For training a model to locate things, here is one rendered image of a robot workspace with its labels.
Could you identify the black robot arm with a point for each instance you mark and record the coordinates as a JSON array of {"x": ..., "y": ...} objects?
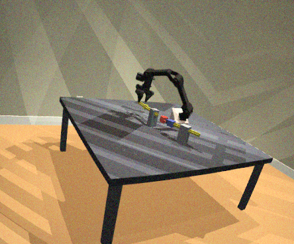
[{"x": 177, "y": 81}]

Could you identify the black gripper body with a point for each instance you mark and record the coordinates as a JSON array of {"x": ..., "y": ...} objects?
[{"x": 145, "y": 89}]

